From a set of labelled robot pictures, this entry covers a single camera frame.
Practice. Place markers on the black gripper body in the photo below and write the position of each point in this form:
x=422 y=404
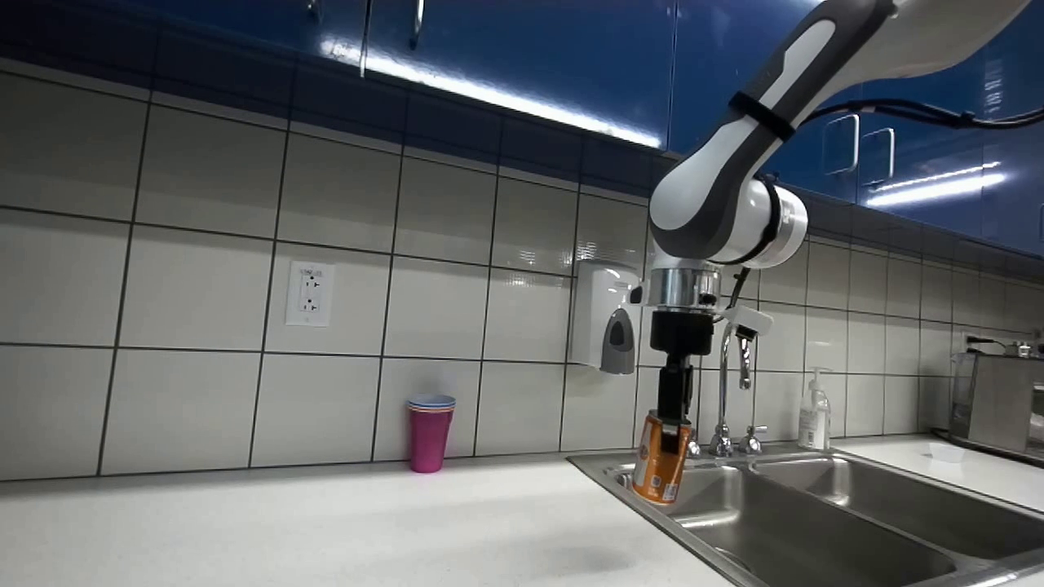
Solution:
x=677 y=330

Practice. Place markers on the orange drink can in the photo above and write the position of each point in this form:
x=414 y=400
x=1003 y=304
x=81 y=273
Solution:
x=661 y=474

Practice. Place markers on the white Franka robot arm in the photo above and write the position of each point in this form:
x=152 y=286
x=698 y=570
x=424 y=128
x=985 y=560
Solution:
x=720 y=207

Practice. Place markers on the stainless steel double sink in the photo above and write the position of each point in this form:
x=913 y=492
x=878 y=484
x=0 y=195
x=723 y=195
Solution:
x=826 y=523

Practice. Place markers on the chrome gooseneck faucet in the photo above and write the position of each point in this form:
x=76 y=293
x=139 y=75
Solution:
x=723 y=413

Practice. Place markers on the clear pump soap bottle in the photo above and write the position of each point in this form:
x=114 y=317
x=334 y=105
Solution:
x=812 y=424

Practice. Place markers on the pink plastic cup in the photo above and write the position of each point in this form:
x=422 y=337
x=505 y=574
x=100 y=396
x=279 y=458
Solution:
x=429 y=434

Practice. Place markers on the silver toaster appliance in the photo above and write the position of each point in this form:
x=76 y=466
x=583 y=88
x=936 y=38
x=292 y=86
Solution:
x=995 y=404

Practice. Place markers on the white wall soap dispenser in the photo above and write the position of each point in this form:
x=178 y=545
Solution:
x=603 y=314

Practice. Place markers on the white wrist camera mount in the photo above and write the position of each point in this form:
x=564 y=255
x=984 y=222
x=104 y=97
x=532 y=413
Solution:
x=752 y=322

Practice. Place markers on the blue wall cabinets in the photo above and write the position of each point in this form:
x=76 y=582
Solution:
x=543 y=54

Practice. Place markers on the white wall outlet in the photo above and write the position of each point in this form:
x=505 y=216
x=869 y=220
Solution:
x=312 y=296

